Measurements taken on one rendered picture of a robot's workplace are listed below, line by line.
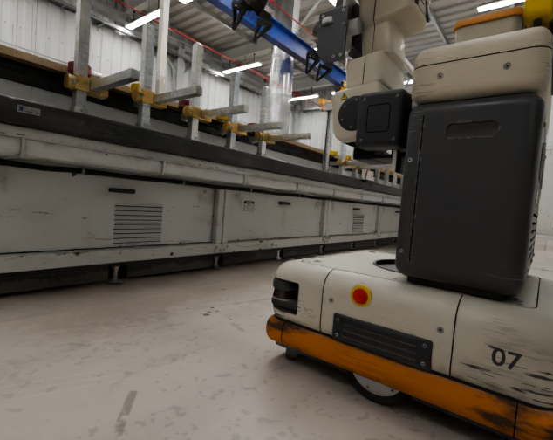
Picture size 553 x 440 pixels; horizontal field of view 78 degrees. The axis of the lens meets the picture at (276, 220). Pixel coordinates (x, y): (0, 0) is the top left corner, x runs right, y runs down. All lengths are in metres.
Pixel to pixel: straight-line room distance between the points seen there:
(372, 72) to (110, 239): 1.32
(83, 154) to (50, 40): 8.01
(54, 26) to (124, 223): 7.97
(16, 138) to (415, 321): 1.28
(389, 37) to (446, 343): 0.85
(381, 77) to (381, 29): 0.16
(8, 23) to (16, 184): 7.72
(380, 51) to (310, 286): 0.70
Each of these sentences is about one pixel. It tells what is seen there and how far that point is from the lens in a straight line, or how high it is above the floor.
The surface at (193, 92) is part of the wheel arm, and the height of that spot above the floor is 0.82.
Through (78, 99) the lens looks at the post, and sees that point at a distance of 1.46.
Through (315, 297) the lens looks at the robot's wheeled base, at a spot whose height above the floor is 0.21.
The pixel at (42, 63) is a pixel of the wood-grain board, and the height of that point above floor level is 0.88.
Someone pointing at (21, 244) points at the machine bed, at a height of 0.20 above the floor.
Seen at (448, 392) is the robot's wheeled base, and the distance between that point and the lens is 0.83.
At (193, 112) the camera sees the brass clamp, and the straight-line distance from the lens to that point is 1.69.
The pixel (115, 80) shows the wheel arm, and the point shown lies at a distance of 1.31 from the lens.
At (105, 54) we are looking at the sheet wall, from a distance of 9.82.
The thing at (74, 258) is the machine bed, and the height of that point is 0.14.
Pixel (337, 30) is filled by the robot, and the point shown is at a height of 0.98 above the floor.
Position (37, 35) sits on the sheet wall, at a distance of 9.36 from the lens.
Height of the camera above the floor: 0.44
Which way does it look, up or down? 3 degrees down
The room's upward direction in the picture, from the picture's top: 5 degrees clockwise
